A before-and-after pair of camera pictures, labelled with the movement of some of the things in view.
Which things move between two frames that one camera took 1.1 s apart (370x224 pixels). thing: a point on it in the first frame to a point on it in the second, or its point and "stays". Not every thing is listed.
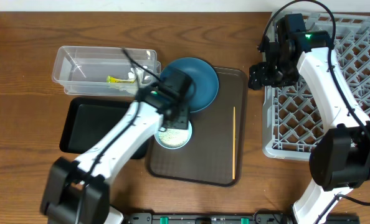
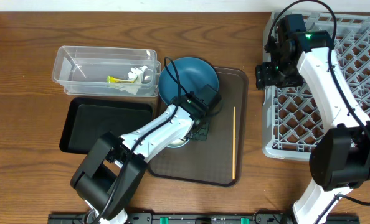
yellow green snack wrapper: x=110 y=79 stays
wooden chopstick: x=234 y=142 stays
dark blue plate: x=204 y=76 stays
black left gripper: x=185 y=112 to x=203 y=136
